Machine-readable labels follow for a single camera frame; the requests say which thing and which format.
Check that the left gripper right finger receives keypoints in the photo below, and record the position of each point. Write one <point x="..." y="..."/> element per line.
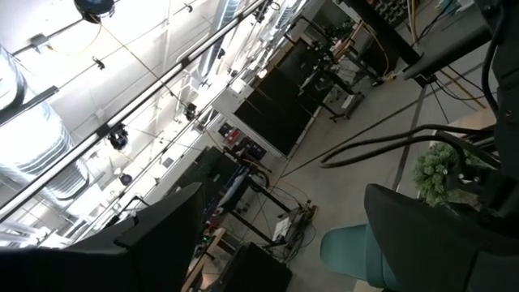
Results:
<point x="425" y="251"/>

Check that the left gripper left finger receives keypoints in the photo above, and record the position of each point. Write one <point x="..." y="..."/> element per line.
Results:
<point x="170" y="235"/>

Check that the green rubber slide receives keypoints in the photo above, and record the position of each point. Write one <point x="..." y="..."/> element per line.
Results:
<point x="344" y="251"/>

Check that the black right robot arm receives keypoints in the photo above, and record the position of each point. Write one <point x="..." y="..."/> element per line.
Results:
<point x="509" y="101"/>

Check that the green succulent in patterned pot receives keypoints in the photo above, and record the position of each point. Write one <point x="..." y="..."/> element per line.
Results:
<point x="434" y="178"/>

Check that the black ceiling spotlight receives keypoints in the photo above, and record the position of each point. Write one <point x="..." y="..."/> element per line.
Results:
<point x="118" y="138"/>
<point x="190" y="111"/>
<point x="94" y="6"/>
<point x="126" y="179"/>

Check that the black rectangular panel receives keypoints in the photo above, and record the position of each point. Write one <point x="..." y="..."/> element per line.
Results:
<point x="255" y="271"/>

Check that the black metal background workstation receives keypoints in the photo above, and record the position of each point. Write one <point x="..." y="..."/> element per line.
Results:
<point x="259" y="190"/>

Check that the metal overhead crossbar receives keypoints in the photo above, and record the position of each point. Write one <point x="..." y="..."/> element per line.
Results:
<point x="103" y="130"/>

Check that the large grey desk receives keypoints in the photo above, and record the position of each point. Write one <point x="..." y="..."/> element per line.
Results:
<point x="454" y="48"/>

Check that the black room divider panels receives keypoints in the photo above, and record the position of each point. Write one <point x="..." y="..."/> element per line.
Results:
<point x="280" y="117"/>

